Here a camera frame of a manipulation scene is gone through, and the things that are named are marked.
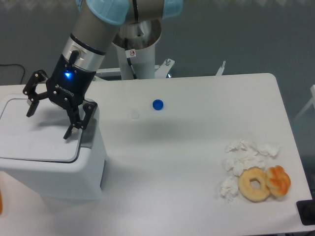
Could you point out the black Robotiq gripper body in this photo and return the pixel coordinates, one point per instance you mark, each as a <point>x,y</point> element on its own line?
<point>68,84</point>

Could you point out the white trash can lid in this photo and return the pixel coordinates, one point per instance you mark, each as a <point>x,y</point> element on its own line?
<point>38,138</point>

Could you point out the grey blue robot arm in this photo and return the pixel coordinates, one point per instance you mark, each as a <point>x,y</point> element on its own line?
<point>94,31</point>

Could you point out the blue bottle cap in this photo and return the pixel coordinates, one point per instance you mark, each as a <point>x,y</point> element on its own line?
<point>157,104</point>

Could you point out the white trash can body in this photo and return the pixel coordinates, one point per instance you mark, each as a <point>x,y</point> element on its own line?
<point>78,179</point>

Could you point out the orange object at edge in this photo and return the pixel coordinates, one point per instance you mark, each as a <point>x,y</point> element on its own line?
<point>1,204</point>

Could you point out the crumpled white tissue large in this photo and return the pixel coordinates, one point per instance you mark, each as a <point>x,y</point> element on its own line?
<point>243,155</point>

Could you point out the crumpled white tissue small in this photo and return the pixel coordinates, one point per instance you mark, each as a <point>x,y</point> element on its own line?
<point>229,189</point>

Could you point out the orange glazed twisted bun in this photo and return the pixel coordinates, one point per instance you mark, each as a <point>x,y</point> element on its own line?
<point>278,181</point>

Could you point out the black device at corner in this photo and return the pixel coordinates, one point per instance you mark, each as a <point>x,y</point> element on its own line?
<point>306,210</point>

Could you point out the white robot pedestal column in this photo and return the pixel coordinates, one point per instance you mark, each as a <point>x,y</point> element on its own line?
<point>135,45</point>

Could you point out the white metal base frame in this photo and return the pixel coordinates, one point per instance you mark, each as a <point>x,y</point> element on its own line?
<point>161,71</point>

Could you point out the plain ring donut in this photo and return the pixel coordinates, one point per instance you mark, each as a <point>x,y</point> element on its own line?
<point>252,185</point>

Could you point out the white frame at right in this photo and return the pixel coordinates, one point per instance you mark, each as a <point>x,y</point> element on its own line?
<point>310,103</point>

